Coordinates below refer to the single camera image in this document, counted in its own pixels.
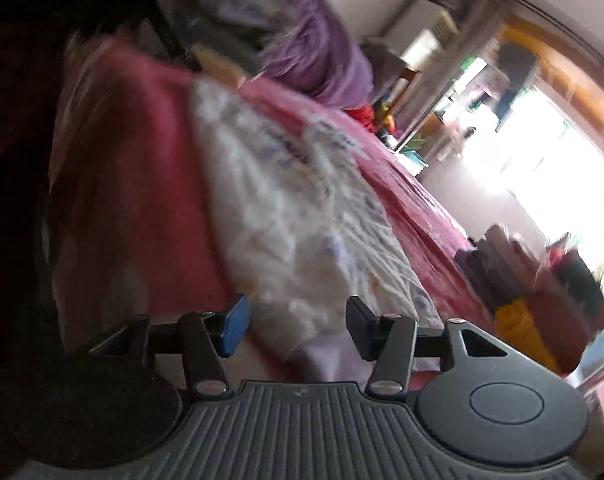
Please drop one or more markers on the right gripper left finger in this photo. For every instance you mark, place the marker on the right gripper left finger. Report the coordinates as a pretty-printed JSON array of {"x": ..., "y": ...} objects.
[{"x": 207, "y": 338}]

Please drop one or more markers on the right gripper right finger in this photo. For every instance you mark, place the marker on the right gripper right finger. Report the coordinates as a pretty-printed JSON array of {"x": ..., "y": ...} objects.
[{"x": 388, "y": 341}]

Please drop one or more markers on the white purple patterned garment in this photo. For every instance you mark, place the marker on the white purple patterned garment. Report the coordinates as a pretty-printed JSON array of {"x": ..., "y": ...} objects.
[{"x": 300, "y": 229}]

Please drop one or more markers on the grey folded clothes stack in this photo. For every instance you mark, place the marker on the grey folded clothes stack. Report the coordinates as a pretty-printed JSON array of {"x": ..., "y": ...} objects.
[{"x": 489, "y": 276}]

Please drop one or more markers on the grey clothes on chair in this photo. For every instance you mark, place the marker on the grey clothes on chair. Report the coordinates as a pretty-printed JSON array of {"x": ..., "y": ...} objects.
[{"x": 386, "y": 67}]

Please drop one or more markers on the pink floral bed blanket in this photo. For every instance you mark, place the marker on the pink floral bed blanket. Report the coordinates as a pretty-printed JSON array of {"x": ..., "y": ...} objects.
[{"x": 131, "y": 230}]

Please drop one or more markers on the yellow folded sweater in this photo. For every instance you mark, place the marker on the yellow folded sweater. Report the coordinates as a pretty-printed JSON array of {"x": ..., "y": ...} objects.
[{"x": 516, "y": 326}]

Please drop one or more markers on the beige top folded garment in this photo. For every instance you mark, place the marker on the beige top folded garment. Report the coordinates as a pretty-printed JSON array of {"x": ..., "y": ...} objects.
[{"x": 513, "y": 250}]

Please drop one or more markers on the red folded sweater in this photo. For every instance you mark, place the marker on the red folded sweater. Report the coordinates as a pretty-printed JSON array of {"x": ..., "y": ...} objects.
[{"x": 565, "y": 329}]

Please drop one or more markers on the red green knit sweater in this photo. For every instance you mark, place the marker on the red green knit sweater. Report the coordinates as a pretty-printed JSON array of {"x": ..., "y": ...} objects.
[{"x": 575, "y": 277}]

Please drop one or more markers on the red cloth by quilt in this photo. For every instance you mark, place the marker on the red cloth by quilt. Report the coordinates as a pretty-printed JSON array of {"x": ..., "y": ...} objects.
[{"x": 365, "y": 115}]

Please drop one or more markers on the wooden chair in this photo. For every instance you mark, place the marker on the wooden chair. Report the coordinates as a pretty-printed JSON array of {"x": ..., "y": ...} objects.
[{"x": 392, "y": 98}]

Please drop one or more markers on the cream folded garment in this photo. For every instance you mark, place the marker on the cream folded garment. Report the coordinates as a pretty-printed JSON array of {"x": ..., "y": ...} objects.
[{"x": 218, "y": 67}]

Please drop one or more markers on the purple quilt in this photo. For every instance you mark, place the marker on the purple quilt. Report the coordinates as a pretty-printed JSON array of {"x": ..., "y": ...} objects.
[{"x": 320, "y": 58}]

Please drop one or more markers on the white floor air conditioner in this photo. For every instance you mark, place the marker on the white floor air conditioner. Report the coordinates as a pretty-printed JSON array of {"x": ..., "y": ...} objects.
[{"x": 419, "y": 34}]

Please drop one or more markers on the grey folded garment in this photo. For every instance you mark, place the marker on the grey folded garment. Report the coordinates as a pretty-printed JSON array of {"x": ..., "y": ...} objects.
[{"x": 244, "y": 31}]

